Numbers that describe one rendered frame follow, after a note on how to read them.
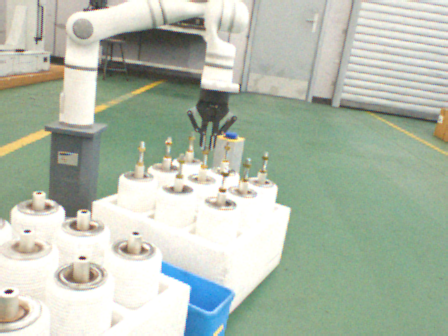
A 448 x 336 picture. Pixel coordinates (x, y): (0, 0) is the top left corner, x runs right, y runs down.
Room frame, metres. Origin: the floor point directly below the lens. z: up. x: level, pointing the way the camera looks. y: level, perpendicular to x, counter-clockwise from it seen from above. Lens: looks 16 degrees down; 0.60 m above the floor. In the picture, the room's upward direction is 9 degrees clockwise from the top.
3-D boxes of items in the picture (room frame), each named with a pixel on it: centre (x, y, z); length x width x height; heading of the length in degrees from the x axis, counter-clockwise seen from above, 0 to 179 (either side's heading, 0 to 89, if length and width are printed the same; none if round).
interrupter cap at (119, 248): (0.67, 0.13, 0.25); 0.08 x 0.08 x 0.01
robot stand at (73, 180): (1.30, 0.46, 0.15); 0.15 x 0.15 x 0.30; 0
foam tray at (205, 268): (1.10, 0.05, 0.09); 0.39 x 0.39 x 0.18; 64
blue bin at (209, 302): (0.82, 0.09, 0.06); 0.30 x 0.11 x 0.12; 65
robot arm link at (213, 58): (1.10, 0.06, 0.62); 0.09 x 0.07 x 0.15; 98
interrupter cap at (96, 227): (0.72, 0.23, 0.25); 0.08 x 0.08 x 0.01
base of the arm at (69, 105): (1.30, 0.46, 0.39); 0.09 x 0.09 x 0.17; 0
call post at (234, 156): (1.40, -0.01, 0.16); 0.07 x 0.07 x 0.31; 64
